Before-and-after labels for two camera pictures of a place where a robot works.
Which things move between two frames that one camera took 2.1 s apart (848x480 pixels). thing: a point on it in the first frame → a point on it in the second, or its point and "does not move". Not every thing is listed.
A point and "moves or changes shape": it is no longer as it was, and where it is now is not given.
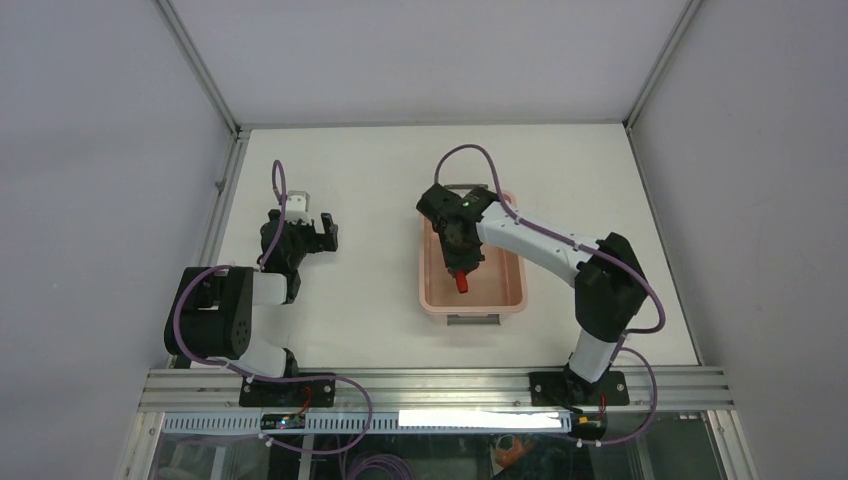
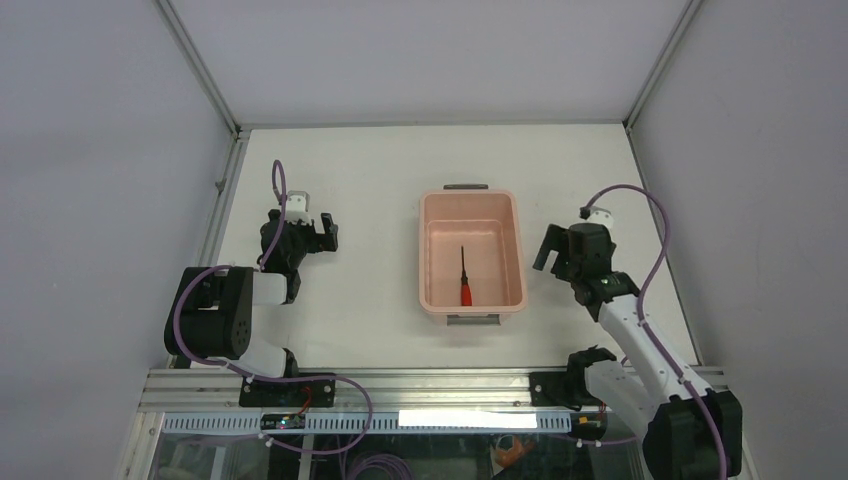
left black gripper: [319, 242] does not move
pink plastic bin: [496, 286] does not move
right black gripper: [456, 262] → [556, 239]
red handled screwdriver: [462, 283] moves or changes shape
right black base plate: [553, 389] does not move
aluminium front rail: [437, 390] does not move
